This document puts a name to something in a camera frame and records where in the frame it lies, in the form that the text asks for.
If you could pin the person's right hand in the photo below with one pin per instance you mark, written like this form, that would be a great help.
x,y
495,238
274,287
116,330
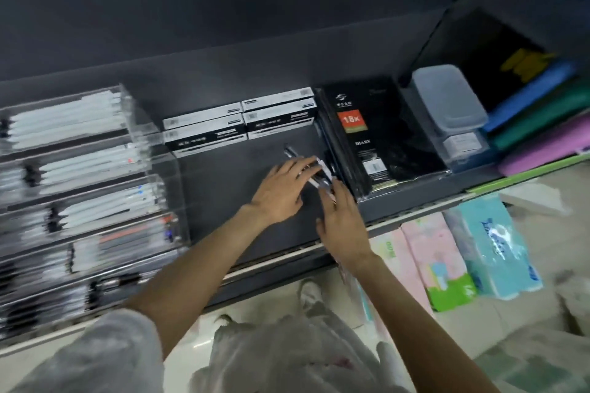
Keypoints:
x,y
343,224

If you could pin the person's left hand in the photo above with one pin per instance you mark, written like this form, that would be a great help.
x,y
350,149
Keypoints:
x,y
276,192

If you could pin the person's left fingers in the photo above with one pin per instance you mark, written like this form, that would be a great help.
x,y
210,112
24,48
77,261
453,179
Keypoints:
x,y
295,169

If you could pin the person's right thumb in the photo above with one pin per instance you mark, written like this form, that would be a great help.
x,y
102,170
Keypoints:
x,y
322,226

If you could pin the bunch of pens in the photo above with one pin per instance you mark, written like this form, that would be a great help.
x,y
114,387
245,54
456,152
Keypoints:
x,y
318,176

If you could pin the person's right forearm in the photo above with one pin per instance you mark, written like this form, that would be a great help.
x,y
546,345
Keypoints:
x,y
405,328

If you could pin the person's left forearm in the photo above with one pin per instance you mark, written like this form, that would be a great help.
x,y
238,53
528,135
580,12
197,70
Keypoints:
x,y
203,268

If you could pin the black and white pen box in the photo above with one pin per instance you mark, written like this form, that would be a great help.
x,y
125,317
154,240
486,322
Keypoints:
x,y
281,123
207,137
203,115
276,99

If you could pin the white shoe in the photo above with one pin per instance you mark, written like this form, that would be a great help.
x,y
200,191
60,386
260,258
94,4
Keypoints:
x,y
311,291

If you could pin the black store shelf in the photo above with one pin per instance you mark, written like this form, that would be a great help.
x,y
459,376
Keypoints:
x,y
230,204

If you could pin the pink and green tissue pack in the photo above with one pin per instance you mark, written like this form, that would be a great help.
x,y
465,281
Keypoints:
x,y
401,268

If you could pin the black wrapped notebook pack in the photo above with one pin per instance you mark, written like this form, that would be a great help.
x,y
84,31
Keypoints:
x,y
382,139

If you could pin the clear container with white label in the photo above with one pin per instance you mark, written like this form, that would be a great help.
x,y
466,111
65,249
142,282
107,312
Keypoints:
x,y
463,148

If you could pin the clear lidded plastic container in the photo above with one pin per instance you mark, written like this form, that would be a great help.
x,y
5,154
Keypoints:
x,y
449,95

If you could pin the blue tissue pack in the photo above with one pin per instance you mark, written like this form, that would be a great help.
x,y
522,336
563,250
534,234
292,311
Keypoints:
x,y
500,250

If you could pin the row of grey pens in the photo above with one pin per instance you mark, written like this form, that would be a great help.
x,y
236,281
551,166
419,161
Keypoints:
x,y
120,243

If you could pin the row of white pens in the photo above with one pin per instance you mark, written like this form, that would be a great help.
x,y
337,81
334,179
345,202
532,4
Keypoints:
x,y
64,118
106,208
87,167

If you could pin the clear acrylic tiered pen display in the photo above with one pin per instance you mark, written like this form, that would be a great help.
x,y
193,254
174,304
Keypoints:
x,y
92,204

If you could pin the white flat box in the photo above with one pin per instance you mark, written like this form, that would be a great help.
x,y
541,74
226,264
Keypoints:
x,y
537,199

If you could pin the purple folder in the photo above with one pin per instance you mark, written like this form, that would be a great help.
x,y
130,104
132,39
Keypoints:
x,y
548,148

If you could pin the green folder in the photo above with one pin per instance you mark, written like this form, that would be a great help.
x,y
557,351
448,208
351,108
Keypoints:
x,y
544,123

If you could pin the blue folder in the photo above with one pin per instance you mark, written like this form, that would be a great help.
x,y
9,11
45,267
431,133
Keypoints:
x,y
530,95

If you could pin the yellow paper item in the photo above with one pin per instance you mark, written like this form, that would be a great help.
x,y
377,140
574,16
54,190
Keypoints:
x,y
525,64

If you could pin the white and green package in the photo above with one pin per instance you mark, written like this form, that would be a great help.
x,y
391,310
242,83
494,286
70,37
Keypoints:
x,y
539,360

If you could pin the person's white shirt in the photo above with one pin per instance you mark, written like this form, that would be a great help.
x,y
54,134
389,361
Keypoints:
x,y
101,356

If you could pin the row of black pens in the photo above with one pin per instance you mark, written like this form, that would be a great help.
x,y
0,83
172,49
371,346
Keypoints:
x,y
69,300

